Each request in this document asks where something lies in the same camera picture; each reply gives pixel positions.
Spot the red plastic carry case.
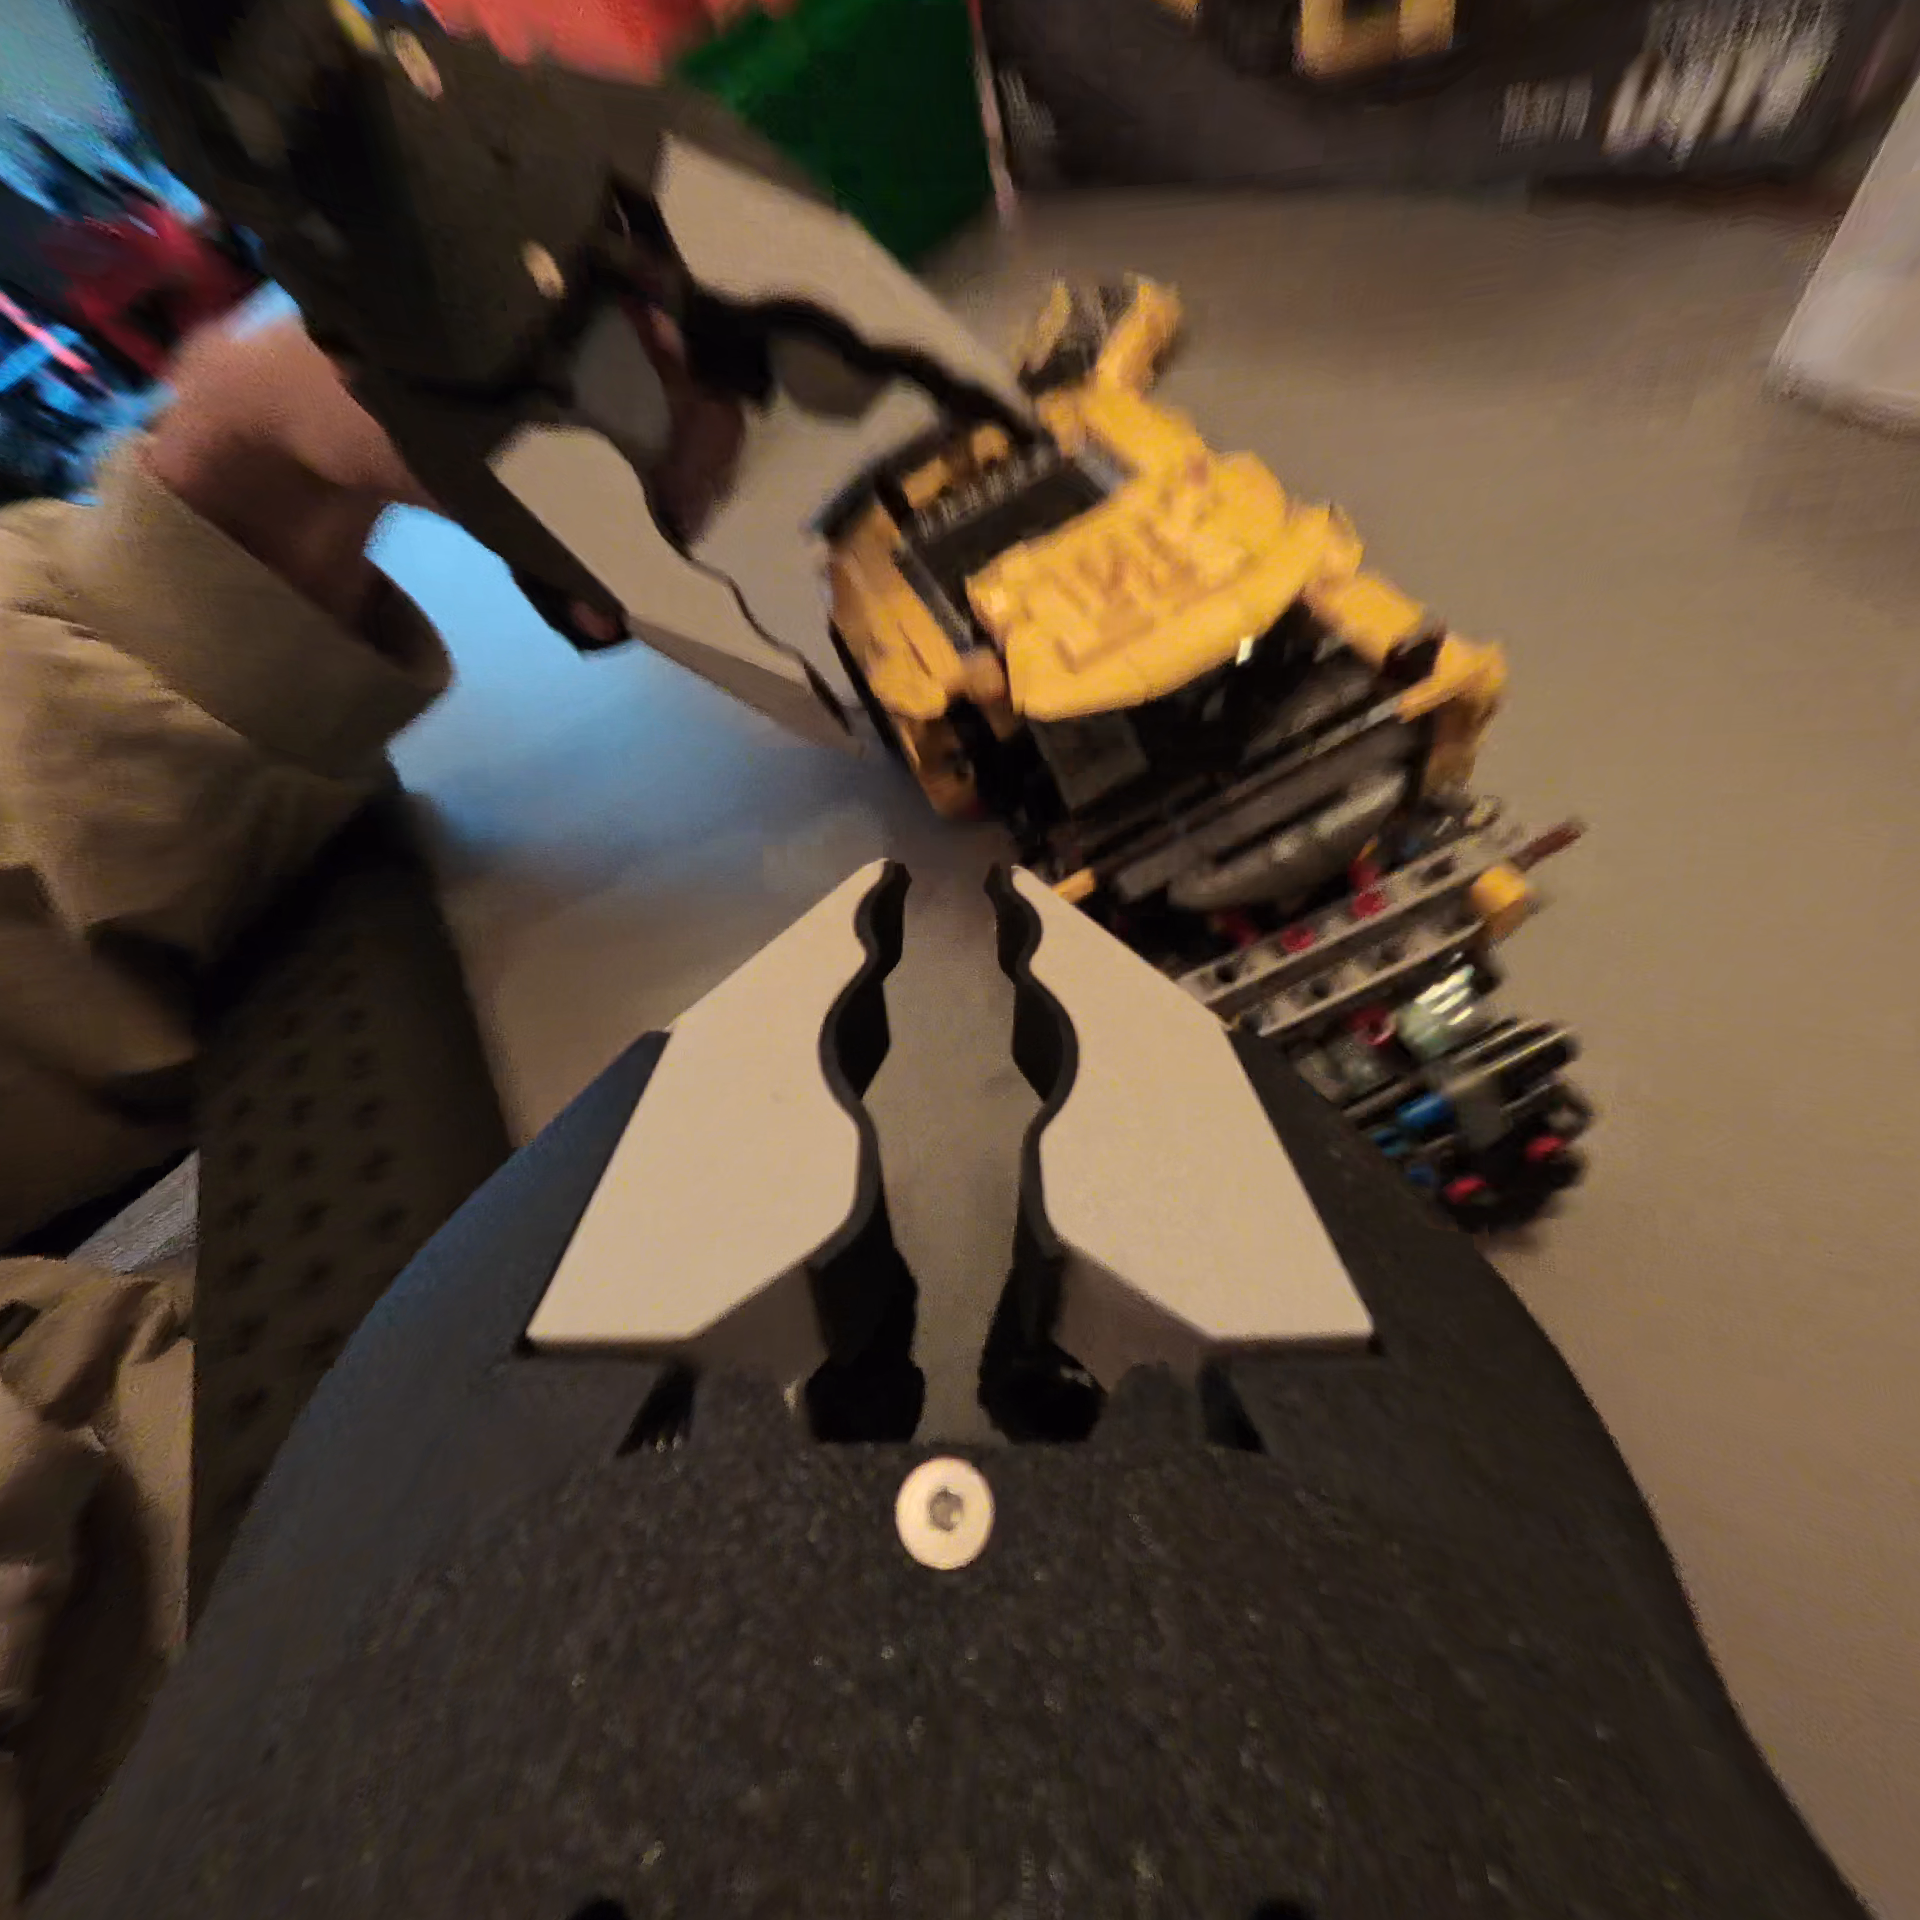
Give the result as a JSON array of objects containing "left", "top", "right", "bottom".
[{"left": 427, "top": 0, "right": 759, "bottom": 84}]

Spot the yellow toy brick car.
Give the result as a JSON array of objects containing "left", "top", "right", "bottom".
[{"left": 815, "top": 273, "right": 1595, "bottom": 1235}]

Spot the green plastic bin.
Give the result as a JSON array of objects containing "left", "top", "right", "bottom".
[{"left": 677, "top": 0, "right": 1003, "bottom": 269}]

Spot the dark toy car box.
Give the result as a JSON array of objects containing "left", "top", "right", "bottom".
[{"left": 982, "top": 0, "right": 1920, "bottom": 198}]

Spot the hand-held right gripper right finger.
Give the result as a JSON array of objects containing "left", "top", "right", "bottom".
[{"left": 982, "top": 864, "right": 1376, "bottom": 1380}]

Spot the black perforated board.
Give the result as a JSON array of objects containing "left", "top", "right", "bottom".
[{"left": 188, "top": 796, "right": 516, "bottom": 1622}]

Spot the grey instruction booklet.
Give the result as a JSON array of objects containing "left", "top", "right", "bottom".
[{"left": 1768, "top": 98, "right": 1920, "bottom": 441}]

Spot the grey desk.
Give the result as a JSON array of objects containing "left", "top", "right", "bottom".
[{"left": 361, "top": 165, "right": 1920, "bottom": 1920}]

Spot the person's left forearm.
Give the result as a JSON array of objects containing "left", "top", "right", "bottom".
[{"left": 0, "top": 452, "right": 456, "bottom": 1203}]

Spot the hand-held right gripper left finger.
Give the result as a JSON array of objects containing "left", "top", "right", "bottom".
[{"left": 522, "top": 857, "right": 916, "bottom": 1388}]

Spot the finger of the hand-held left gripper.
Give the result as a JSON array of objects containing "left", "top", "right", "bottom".
[
  {"left": 650, "top": 135, "right": 1041, "bottom": 449},
  {"left": 493, "top": 424, "right": 870, "bottom": 754}
]

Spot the person's left hand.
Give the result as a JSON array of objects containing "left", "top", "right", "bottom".
[{"left": 139, "top": 319, "right": 439, "bottom": 633}]

